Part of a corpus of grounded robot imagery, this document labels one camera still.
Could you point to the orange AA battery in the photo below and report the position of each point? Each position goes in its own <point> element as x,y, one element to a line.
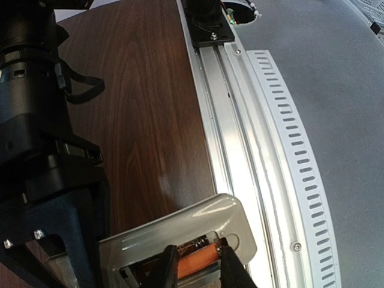
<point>197,261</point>

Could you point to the white remote control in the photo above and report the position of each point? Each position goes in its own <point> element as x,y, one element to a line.
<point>191,229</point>

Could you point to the right circuit board with LED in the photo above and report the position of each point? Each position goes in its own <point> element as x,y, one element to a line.
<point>241,12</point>

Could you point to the aluminium front rail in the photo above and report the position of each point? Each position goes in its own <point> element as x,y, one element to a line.
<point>261,154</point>

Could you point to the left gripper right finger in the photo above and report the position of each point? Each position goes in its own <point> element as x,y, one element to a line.
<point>232,271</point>

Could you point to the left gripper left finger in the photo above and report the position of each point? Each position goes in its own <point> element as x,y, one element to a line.
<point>165,272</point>

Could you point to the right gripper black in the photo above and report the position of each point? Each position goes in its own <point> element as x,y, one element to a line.
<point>60,171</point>

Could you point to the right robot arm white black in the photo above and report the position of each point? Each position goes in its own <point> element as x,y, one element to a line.
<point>34,79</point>

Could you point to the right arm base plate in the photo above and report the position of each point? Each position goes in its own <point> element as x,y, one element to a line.
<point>207,24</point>

